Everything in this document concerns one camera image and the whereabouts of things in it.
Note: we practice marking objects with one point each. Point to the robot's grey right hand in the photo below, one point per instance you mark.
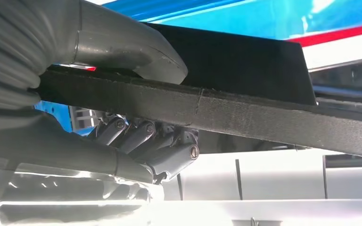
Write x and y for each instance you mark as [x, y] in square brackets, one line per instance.
[121, 46]

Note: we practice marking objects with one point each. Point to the blue metal shelf rack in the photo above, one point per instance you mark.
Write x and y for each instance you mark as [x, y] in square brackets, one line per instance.
[231, 21]

